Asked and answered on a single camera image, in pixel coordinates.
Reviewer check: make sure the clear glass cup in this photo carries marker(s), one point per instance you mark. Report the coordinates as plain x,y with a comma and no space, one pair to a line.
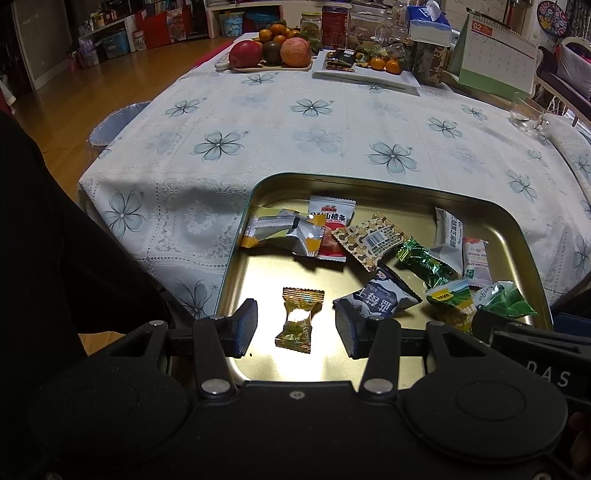
528,116

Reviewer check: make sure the blue and white tissue pack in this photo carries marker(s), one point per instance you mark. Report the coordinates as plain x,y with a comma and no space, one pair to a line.
429,23

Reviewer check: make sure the white and pink snack packet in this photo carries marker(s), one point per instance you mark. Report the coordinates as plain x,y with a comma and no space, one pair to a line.
478,258

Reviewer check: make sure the desk calendar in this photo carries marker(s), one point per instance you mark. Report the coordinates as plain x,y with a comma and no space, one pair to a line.
496,57

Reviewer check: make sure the blue storage basket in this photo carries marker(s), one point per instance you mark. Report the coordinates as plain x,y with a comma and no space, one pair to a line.
115,44

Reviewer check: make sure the small glass jar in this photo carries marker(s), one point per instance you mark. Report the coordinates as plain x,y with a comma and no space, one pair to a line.
310,25

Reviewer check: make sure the gold foil candy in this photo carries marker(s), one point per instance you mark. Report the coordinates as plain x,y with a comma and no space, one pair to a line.
298,318

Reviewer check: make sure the black snack packet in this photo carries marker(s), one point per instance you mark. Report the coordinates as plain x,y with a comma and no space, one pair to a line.
341,56

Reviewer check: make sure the white floral tablecloth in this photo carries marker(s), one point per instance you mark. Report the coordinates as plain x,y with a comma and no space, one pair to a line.
277,129

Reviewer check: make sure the dark round fruit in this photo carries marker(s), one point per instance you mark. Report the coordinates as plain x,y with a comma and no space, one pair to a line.
272,52

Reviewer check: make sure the brown patterned snack packet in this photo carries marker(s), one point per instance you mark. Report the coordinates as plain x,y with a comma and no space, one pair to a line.
369,240

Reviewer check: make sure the white framed armchair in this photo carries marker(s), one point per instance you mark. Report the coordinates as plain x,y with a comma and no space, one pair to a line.
568,69

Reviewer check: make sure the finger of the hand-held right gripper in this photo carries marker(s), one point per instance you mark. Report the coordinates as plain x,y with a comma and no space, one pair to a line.
487,325

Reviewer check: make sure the grey and white snack packet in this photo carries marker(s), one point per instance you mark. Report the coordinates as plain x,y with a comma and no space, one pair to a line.
450,240

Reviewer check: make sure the person's dark clothing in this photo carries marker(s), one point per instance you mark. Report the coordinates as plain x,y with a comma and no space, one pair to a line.
55,254

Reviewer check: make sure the pink apple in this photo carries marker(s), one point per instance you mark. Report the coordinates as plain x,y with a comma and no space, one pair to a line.
295,51

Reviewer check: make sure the gold metal tin tray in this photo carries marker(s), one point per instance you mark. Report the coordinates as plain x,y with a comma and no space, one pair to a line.
286,272

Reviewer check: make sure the white rectangular plate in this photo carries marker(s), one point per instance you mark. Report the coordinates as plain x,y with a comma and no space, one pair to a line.
397,81

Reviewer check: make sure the red tin can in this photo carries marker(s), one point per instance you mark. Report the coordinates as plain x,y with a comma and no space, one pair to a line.
334,27

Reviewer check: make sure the person's right hand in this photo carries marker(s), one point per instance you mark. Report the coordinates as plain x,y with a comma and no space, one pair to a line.
581,436

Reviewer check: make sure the green and white packet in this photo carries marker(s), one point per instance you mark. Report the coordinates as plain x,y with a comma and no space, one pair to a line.
505,300

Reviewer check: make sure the blue patterned bucket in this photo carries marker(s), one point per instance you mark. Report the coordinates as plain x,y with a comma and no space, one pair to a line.
231,23

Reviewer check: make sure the red apple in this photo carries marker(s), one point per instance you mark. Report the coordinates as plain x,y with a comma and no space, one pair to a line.
246,54

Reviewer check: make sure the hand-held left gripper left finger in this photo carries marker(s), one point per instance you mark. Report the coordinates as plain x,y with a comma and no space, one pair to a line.
244,327

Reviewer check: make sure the blue and white snack packet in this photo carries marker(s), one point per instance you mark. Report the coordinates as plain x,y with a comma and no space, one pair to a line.
376,295

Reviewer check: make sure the dark green foil candy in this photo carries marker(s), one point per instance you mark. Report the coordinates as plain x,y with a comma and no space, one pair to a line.
422,263

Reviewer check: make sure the red and white snack packet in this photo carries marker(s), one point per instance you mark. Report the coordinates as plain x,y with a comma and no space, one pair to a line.
330,214

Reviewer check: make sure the white low cabinet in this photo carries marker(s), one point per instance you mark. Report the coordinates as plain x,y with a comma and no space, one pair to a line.
258,9

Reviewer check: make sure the brown patterned canister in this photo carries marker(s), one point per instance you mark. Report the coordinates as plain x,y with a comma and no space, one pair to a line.
429,62

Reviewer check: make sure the blue round stool cushion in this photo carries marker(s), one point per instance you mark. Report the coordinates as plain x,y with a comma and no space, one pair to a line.
115,122

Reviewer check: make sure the pale fruit board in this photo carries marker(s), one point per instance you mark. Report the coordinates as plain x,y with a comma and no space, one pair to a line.
272,68

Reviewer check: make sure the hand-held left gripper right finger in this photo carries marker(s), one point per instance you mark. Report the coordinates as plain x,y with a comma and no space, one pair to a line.
349,330

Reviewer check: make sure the colourful round wall plate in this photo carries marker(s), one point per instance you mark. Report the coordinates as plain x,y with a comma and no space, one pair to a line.
552,16

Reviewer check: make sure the large clear glass jar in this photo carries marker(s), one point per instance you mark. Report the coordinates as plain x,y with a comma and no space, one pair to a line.
364,27

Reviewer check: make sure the yellow and silver snack packet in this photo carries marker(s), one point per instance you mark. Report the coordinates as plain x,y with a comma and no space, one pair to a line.
281,230

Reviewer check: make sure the yellow and green snack packet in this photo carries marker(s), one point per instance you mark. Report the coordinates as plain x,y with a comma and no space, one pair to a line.
450,304

